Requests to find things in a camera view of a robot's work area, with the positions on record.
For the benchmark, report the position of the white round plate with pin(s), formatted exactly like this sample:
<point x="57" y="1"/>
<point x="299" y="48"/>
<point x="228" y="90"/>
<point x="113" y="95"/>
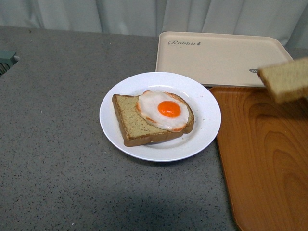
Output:
<point x="203" y="104"/>

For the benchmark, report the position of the green table fixture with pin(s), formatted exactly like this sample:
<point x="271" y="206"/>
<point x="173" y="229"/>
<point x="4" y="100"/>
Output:
<point x="7" y="60"/>

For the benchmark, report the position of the fried egg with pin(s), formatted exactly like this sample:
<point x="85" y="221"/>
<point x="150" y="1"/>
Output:
<point x="163" y="110"/>

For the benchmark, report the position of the brown wooden tray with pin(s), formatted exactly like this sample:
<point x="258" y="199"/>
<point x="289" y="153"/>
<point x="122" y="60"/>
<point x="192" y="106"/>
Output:
<point x="263" y="148"/>

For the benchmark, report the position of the bread slice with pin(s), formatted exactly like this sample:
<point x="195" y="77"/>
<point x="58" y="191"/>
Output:
<point x="135" y="130"/>
<point x="286" y="82"/>

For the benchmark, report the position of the beige rabbit tray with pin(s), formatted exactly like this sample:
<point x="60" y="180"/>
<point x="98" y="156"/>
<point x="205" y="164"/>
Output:
<point x="218" y="59"/>

